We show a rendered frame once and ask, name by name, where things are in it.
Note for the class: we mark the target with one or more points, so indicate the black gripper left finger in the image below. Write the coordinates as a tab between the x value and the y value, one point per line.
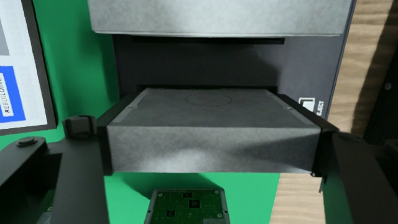
32	170

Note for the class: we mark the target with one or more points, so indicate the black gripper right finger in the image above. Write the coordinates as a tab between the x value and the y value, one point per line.
359	180

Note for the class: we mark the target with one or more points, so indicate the green mat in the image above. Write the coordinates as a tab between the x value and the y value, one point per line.
82	76

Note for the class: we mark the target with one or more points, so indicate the black-framed status display screen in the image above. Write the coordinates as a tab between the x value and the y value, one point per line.
26	103

